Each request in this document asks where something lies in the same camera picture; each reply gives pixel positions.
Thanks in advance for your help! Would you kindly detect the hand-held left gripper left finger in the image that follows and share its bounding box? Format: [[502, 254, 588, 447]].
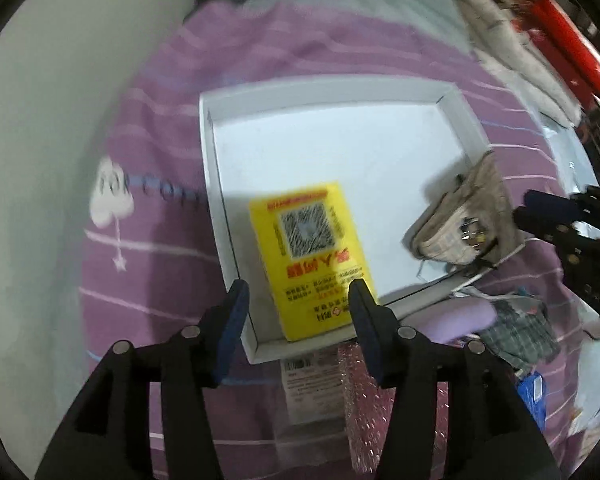
[[34, 279, 251, 480]]

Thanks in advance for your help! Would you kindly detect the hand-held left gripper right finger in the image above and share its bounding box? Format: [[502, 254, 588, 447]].
[[347, 279, 563, 480]]

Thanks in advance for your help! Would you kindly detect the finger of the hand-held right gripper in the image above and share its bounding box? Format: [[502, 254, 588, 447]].
[[511, 207, 578, 243], [522, 189, 588, 221]]

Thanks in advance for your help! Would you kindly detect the beige plaid pouch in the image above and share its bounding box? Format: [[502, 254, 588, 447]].
[[404, 151, 526, 273]]

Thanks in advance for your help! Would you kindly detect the lavender sponge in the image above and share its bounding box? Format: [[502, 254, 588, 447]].
[[420, 294, 498, 346]]

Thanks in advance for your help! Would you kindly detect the grey plaid cloth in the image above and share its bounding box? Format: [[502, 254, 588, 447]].
[[477, 295, 563, 368]]

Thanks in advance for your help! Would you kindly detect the white shallow cardboard box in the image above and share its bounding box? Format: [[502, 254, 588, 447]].
[[199, 75, 526, 365]]

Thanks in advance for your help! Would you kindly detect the purple striped blanket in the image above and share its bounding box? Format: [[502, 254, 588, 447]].
[[77, 0, 600, 480]]

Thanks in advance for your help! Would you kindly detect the blue packet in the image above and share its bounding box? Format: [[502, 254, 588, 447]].
[[515, 372, 548, 431]]

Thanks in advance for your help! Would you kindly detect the white floral quilt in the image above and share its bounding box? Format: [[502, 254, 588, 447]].
[[452, 0, 583, 128]]

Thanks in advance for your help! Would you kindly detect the red folded blanket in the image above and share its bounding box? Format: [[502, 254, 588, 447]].
[[527, 0, 600, 92]]

